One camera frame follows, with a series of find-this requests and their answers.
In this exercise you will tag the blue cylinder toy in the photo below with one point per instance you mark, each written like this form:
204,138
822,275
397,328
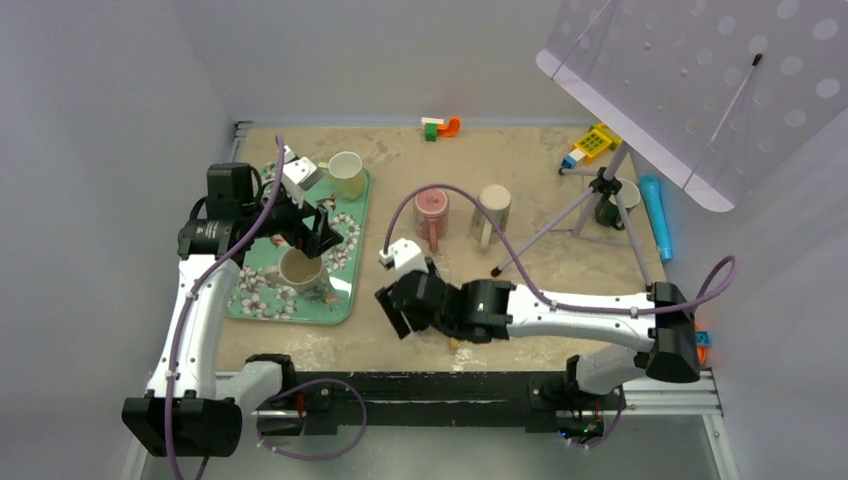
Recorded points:
651,194

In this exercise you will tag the orange green block toy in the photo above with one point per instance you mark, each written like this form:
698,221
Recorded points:
435,128

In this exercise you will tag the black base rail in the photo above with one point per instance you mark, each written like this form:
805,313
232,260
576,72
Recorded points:
535,402

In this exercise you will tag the green floral tray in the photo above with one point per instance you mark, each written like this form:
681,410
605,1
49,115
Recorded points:
256,298

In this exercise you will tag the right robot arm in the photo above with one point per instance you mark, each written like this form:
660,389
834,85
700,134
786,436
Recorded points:
648,334

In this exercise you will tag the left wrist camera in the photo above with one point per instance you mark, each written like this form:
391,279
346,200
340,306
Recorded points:
298,177

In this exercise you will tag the beige floral mug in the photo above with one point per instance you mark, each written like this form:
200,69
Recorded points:
495,200

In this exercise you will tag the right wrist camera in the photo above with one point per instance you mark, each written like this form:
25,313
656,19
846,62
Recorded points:
403,256

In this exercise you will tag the pink mug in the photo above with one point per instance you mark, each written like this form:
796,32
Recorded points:
431,216

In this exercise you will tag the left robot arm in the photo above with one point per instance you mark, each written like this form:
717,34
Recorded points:
185,411

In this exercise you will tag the tan floral mug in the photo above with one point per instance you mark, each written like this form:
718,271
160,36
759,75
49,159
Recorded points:
308,277

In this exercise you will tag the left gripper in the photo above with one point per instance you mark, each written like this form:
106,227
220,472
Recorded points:
313,241

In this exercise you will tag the perforated white panel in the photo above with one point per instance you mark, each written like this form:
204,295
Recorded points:
714,94

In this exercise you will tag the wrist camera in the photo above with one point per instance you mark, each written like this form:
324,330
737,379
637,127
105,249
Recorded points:
298,177
403,256

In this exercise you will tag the cyan brick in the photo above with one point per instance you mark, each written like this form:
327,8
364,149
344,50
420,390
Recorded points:
703,339

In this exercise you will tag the light green mug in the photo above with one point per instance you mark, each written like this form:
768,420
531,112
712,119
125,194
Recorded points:
346,172

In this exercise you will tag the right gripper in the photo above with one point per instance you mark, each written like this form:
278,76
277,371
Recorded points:
396,316

